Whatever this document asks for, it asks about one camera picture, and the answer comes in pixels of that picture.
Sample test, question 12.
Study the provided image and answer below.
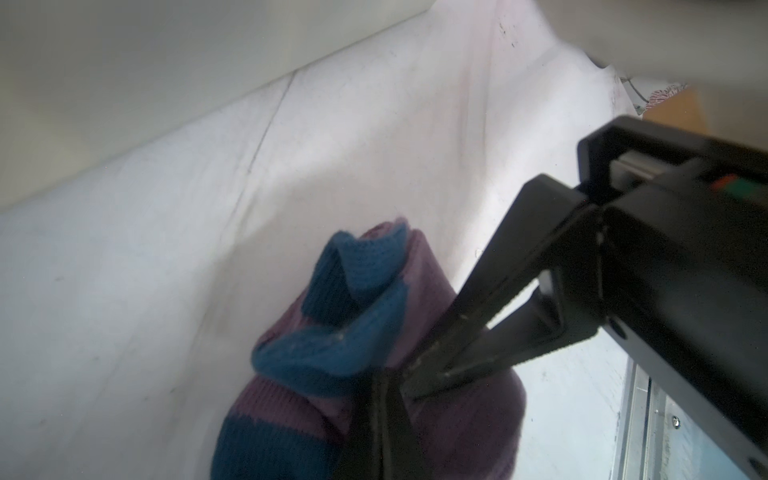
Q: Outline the aluminium mounting rail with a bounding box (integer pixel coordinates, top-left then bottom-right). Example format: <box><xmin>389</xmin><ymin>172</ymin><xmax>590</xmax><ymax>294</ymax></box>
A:
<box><xmin>611</xmin><ymin>360</ymin><xmax>746</xmax><ymax>479</ymax></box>

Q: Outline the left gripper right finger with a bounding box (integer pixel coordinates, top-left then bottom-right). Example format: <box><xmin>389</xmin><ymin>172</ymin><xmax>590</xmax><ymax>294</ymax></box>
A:
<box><xmin>381</xmin><ymin>370</ymin><xmax>432</xmax><ymax>480</ymax></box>

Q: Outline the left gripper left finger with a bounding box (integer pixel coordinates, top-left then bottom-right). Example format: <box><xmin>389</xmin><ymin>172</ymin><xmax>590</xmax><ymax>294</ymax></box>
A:
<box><xmin>331</xmin><ymin>370</ymin><xmax>384</xmax><ymax>480</ymax></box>

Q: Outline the purple yellow teal sock pair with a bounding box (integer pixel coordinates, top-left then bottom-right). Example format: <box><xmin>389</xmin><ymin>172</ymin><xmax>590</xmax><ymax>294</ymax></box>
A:
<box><xmin>210</xmin><ymin>218</ymin><xmax>526</xmax><ymax>479</ymax></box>

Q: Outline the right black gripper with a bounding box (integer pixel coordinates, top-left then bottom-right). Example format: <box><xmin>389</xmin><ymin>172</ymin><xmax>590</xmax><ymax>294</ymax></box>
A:
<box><xmin>401</xmin><ymin>116</ymin><xmax>767</xmax><ymax>479</ymax></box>

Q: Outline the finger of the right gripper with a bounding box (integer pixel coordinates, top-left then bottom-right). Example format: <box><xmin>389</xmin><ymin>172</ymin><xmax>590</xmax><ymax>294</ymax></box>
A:
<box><xmin>442</xmin><ymin>281</ymin><xmax>600</xmax><ymax>378</ymax></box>

